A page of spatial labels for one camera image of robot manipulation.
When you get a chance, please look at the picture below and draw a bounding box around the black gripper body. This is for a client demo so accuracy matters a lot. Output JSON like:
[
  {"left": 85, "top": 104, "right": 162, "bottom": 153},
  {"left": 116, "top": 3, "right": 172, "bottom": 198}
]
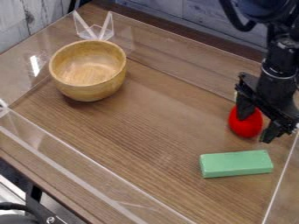
[{"left": 234, "top": 71, "right": 299, "bottom": 134}]

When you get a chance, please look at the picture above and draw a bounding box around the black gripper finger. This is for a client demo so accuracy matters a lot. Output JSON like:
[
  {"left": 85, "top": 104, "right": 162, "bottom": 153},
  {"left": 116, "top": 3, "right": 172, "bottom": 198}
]
[
  {"left": 236, "top": 94, "right": 256, "bottom": 121},
  {"left": 258, "top": 120, "right": 284, "bottom": 144}
]

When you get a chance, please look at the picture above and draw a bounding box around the red plush strawberry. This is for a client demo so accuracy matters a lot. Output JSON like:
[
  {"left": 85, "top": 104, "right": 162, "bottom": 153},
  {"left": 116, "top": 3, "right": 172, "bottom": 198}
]
[{"left": 228, "top": 107, "right": 262, "bottom": 138}]

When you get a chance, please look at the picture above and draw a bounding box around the green rectangular block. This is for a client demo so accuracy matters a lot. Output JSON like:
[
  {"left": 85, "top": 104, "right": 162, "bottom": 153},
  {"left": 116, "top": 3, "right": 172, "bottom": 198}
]
[{"left": 198, "top": 150, "right": 273, "bottom": 179}]

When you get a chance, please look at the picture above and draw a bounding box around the wooden bowl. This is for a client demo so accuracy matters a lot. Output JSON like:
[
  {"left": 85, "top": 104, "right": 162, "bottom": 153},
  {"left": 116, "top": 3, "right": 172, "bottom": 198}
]
[{"left": 48, "top": 40, "right": 126, "bottom": 102}]

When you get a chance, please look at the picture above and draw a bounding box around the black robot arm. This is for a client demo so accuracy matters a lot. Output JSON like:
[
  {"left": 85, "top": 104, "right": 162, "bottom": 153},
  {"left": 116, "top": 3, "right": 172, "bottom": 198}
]
[{"left": 218, "top": 0, "right": 299, "bottom": 144}]

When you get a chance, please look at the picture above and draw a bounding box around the clear acrylic corner bracket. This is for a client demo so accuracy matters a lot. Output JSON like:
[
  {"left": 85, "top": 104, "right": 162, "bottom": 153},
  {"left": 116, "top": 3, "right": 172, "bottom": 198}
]
[{"left": 72, "top": 11, "right": 114, "bottom": 41}]

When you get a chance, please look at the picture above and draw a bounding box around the clear acrylic tray wall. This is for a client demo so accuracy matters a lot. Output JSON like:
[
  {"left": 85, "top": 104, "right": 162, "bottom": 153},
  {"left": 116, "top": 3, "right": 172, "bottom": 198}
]
[{"left": 0, "top": 100, "right": 194, "bottom": 224}]

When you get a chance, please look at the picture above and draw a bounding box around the black table leg bracket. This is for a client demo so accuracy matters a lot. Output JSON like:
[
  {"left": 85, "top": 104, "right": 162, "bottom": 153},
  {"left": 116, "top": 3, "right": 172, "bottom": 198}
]
[{"left": 22, "top": 183, "right": 80, "bottom": 224}]

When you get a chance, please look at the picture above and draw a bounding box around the black cable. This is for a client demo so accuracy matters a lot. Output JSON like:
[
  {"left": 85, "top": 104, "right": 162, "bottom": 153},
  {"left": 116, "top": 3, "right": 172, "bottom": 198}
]
[{"left": 0, "top": 200, "right": 40, "bottom": 224}]

